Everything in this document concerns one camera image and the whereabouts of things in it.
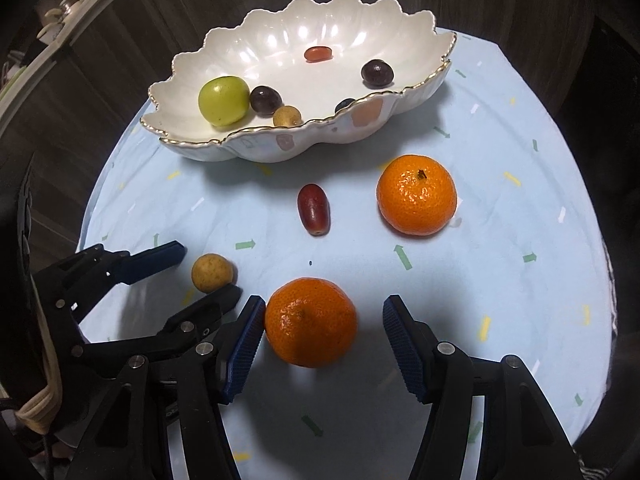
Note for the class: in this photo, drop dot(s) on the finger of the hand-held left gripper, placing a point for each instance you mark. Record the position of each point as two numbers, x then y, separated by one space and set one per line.
155 261
220 302

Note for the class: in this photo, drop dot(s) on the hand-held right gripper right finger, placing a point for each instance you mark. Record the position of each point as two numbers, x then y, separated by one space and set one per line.
402 350

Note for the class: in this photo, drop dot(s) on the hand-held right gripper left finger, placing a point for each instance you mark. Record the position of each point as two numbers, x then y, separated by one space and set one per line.
245 350

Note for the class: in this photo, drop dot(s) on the brown longan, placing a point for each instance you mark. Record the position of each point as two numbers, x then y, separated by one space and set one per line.
212 272
287 116

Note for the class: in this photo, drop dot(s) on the orange mandarin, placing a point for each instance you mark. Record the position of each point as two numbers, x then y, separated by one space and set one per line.
417 195
310 322

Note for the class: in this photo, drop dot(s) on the green apple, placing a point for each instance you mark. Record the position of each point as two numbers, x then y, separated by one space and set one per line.
224 101

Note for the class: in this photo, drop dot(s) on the dark purple grape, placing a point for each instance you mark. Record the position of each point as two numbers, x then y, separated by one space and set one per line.
264 100
377 72

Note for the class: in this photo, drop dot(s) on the small dark blue grape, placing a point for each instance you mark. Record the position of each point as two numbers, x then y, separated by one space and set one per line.
344 106

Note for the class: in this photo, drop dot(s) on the white scalloped ceramic bowl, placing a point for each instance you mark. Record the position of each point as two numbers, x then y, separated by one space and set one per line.
280 45

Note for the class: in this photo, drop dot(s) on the light blue patterned tablecloth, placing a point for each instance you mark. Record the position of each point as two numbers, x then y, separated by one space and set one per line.
500 285

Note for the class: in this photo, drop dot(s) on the red oblong grape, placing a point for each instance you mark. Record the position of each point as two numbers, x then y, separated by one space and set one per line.
312 210

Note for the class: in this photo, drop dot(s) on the grey countertop edge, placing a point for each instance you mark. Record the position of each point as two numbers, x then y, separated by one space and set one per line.
75 40

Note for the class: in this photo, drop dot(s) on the white teacup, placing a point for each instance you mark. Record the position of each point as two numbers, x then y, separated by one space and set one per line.
60 16

